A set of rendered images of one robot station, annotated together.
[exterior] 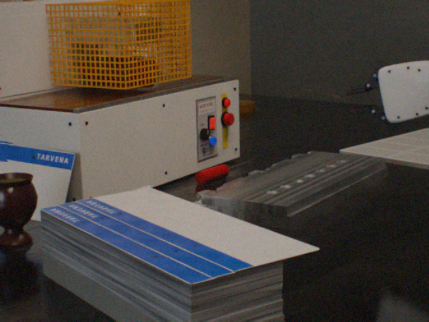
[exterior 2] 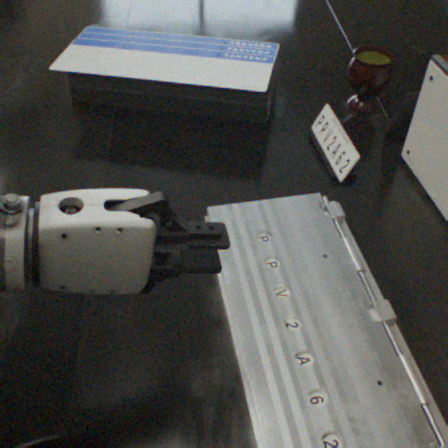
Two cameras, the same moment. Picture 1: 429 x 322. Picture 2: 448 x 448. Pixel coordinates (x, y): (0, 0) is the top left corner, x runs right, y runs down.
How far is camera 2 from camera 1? 190 cm
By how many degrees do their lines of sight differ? 110
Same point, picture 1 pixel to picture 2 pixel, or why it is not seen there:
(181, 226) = (158, 58)
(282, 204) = (217, 210)
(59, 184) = (409, 113)
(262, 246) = (85, 58)
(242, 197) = (274, 207)
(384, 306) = (35, 150)
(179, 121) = not seen: outside the picture
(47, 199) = not seen: hidden behind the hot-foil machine
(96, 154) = (427, 121)
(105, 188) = (421, 163)
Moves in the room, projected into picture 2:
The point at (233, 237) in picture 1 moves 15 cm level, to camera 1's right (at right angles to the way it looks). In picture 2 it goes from (111, 59) to (40, 89)
